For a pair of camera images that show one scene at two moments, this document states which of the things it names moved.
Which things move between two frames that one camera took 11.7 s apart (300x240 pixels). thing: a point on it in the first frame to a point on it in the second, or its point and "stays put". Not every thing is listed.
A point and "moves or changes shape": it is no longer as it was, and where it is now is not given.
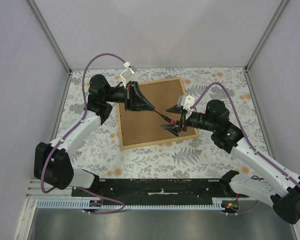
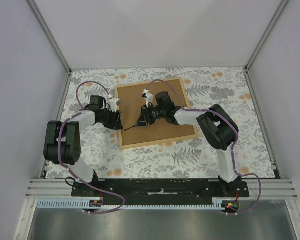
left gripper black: [134, 100] to [116, 123]
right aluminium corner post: [277, 14] stays put
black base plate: [158, 189] stays put
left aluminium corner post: [38, 15] stays put
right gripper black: [175, 128] to [142, 121]
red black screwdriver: [172, 122] moves or changes shape
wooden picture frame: [140, 129] stays put
